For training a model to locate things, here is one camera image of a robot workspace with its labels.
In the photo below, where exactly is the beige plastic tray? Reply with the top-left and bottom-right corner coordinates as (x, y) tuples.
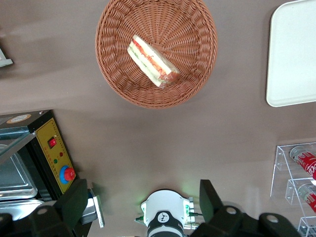
(266, 0), (316, 108)

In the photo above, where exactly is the clear acrylic bottle rack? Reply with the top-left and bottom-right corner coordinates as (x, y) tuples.
(270, 142), (316, 237)

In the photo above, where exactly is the triangle sandwich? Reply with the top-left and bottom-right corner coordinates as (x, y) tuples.
(127, 34), (181, 87)

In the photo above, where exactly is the brown wicker basket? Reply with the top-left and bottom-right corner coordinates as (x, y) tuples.
(95, 0), (218, 109)

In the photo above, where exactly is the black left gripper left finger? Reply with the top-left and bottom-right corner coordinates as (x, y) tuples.
(0, 179), (88, 237)

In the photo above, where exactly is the tray of packaged snacks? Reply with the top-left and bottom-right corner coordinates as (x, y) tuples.
(0, 46), (14, 68)

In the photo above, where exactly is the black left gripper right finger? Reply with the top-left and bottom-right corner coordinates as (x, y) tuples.
(190, 179), (303, 237)

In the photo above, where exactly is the red cola bottle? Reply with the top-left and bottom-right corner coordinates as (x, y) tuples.
(289, 145), (316, 181)
(297, 184), (316, 213)

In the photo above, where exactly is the steel cabinet tray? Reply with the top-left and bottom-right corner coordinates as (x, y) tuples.
(0, 198), (45, 222)
(0, 144), (38, 199)

